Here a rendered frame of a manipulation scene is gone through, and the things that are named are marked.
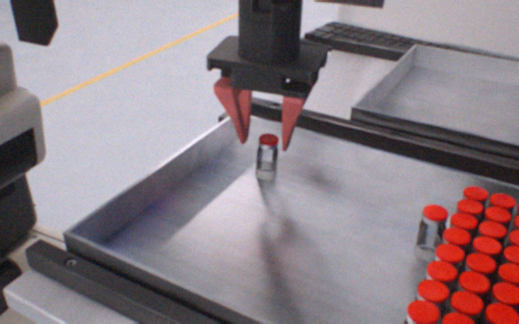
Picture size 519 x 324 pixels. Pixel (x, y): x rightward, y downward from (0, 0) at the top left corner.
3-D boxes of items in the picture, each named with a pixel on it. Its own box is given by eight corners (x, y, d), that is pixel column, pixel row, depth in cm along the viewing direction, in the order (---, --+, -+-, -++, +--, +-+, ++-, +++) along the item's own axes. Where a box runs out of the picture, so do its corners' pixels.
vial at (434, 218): (443, 251, 47) (452, 208, 45) (436, 266, 46) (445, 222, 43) (418, 243, 48) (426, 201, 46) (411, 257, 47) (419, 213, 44)
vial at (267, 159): (280, 174, 58) (283, 140, 56) (268, 183, 56) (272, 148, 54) (262, 167, 59) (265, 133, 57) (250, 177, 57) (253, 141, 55)
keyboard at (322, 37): (506, 68, 106) (509, 56, 104) (481, 91, 96) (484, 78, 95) (330, 28, 127) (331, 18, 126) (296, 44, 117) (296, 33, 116)
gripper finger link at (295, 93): (299, 170, 52) (306, 79, 47) (228, 157, 54) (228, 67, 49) (314, 136, 58) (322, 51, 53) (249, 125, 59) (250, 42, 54)
